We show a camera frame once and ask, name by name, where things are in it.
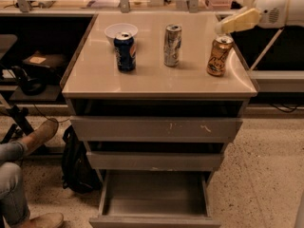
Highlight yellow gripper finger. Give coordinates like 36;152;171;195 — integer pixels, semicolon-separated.
215;7;261;34

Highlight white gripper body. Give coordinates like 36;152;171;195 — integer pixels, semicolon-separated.
243;0;288;29

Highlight orange soda can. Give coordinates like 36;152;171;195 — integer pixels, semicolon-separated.
206;35;234;77

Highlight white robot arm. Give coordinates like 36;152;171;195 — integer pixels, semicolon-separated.
216;0;304;34

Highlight silver tall can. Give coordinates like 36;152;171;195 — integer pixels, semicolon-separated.
163;24;181;67

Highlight grey drawer cabinet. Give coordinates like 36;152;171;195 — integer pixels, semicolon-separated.
63;11;257;228

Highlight blue Pepsi can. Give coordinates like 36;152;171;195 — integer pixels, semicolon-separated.
114;32;136;72

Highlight top drawer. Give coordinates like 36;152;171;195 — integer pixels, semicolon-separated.
69;99;245;143

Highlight drawer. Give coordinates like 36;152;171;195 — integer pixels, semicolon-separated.
89;170;220;228
87;142;223;171
69;99;245;143

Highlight middle drawer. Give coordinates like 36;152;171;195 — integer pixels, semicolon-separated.
87;142;223;171

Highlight bottom drawer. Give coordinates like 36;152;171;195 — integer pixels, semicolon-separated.
89;170;220;228

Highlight white stick with tip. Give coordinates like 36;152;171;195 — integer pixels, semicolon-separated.
249;28;284;71

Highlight white bowl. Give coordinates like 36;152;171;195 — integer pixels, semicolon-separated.
104;23;138;46

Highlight dark box with label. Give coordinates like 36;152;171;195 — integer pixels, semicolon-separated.
22;51;68;76

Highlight black headphones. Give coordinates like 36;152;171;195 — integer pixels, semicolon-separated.
11;66;47;96

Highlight black backpack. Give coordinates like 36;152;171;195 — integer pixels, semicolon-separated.
61;125;101;194

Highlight tan shoe upper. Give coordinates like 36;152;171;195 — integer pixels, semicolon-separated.
20;118;59;156

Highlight tan shoe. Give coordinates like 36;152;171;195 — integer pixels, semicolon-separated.
17;213;64;228
20;118;59;156

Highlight black tripod stand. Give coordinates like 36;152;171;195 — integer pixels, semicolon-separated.
0;94;33;143

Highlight tan shoe lower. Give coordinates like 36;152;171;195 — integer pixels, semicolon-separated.
17;213;64;228

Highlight person's leg in jeans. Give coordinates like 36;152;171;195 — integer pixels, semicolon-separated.
0;142;30;228

